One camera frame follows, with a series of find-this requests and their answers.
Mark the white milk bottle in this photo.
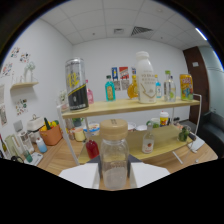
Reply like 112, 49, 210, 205
135, 50, 158, 104

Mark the green cup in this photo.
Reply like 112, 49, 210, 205
23, 149, 34, 164

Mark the red liquid bottle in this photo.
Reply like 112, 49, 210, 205
85, 131, 100, 160

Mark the clear bottle red label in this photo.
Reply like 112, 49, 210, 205
141, 123, 155, 155

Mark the blue patterned bowl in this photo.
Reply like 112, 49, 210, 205
83, 122, 101, 138

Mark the small blue white bottle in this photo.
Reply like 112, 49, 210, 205
35, 136, 48, 154

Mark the small green glass jar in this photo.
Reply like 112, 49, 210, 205
178, 125, 191, 143

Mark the white notebook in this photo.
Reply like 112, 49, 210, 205
188, 134, 206, 153

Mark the green toy cucumber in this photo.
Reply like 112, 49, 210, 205
43, 117, 53, 131

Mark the black armchair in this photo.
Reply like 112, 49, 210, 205
198, 110, 224, 158

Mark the pink bottle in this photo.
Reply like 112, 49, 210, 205
85, 79, 95, 105

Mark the clear bottle green cap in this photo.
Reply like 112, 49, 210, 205
163, 69, 177, 103

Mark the yellow cartoon can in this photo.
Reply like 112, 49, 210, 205
179, 73, 195, 102

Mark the brown door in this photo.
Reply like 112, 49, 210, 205
182, 45, 210, 125

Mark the ceiling air vent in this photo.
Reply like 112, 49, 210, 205
130, 25, 154, 37

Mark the ceiling light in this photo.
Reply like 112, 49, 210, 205
194, 27, 208, 42

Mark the white-frame wooden shelf rack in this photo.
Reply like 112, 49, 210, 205
56, 93, 203, 167

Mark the red wall poster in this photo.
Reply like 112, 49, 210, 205
118, 66, 130, 80

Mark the blue wall poster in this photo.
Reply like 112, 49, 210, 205
111, 66, 119, 81

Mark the wooden wall shelf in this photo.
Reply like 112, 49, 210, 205
9, 81, 40, 91

